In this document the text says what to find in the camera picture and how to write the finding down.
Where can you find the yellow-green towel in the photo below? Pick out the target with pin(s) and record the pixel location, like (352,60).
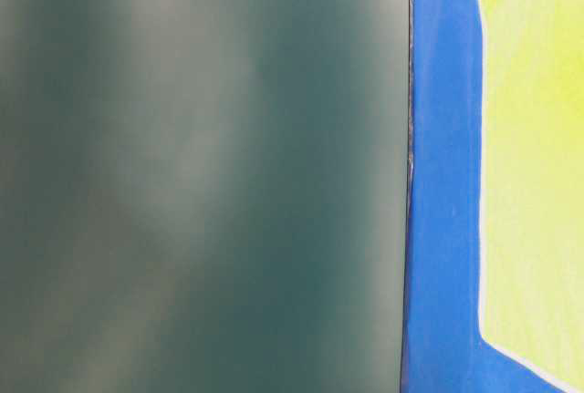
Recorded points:
(531,196)

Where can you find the blue table cloth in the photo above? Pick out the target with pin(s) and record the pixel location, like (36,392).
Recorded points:
(443,349)

